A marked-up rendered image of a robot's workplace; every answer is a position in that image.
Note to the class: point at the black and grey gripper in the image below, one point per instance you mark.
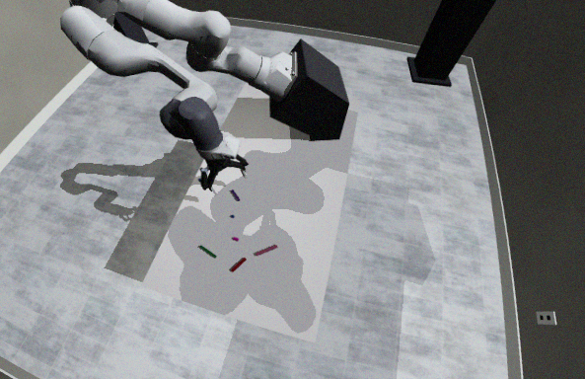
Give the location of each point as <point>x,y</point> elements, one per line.
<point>207,183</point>

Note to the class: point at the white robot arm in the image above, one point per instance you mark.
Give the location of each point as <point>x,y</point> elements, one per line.
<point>207,34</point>

